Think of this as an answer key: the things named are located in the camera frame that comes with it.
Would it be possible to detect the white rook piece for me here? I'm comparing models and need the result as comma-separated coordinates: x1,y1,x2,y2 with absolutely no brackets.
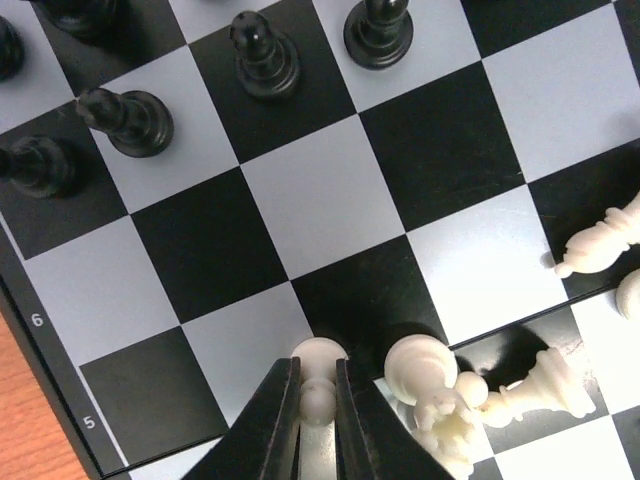
384,334,479,479

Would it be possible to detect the black pawn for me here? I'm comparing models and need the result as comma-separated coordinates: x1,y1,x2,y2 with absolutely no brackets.
229,10,301,100
1,135,76,199
75,88,174,158
343,0,414,70

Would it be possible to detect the lying white bishop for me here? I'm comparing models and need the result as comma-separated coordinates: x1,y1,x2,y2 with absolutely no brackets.
554,194,639,278

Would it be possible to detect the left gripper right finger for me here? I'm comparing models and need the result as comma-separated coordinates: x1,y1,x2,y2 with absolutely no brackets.
335,359,451,480

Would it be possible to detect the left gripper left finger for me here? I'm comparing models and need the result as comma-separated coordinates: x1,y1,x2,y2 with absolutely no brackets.
184,357,301,480

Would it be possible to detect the white pawn piece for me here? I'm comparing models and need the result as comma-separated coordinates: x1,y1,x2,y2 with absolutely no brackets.
291,337,348,427

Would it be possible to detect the lying white pawn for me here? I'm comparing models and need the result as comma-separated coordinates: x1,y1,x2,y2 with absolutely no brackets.
454,348,596,428

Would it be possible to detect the black magnetic chess board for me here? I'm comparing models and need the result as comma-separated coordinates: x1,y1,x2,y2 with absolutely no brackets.
1,1,639,479

